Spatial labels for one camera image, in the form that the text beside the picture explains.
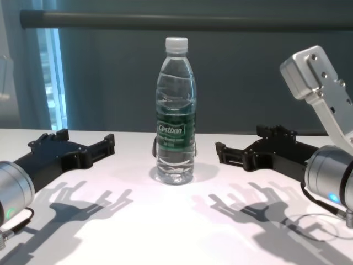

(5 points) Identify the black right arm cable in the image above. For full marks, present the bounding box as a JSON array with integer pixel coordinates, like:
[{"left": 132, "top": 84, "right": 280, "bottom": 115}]
[{"left": 300, "top": 184, "right": 353, "bottom": 227}]

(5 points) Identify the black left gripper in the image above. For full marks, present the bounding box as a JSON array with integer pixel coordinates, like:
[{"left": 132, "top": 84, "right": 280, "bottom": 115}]
[{"left": 15, "top": 129, "right": 115, "bottom": 191}]

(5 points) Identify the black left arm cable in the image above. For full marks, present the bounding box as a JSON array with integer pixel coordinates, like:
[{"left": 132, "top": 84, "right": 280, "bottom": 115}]
[{"left": 0, "top": 208, "right": 35, "bottom": 248}]

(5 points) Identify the grey metal handrail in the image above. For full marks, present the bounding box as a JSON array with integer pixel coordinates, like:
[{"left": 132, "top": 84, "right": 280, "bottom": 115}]
[{"left": 19, "top": 9, "right": 353, "bottom": 30}]

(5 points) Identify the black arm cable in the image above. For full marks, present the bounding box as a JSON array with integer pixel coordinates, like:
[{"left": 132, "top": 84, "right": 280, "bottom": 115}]
[
  {"left": 300, "top": 184, "right": 353, "bottom": 227},
  {"left": 0, "top": 208, "right": 35, "bottom": 248}
]

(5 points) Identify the clear plastic water bottle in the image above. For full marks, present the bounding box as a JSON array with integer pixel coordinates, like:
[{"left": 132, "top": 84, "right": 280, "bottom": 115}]
[{"left": 155, "top": 36, "right": 199, "bottom": 185}]

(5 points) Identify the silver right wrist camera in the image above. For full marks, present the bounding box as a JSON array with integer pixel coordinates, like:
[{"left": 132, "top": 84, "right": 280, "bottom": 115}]
[{"left": 279, "top": 45, "right": 353, "bottom": 155}]

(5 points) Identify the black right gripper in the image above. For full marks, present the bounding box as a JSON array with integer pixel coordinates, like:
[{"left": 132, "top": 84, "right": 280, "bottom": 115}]
[{"left": 215, "top": 124, "right": 320, "bottom": 184}]

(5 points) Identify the blue-lit window strip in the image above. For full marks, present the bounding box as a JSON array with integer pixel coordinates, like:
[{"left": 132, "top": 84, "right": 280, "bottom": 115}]
[{"left": 35, "top": 27, "right": 68, "bottom": 130}]

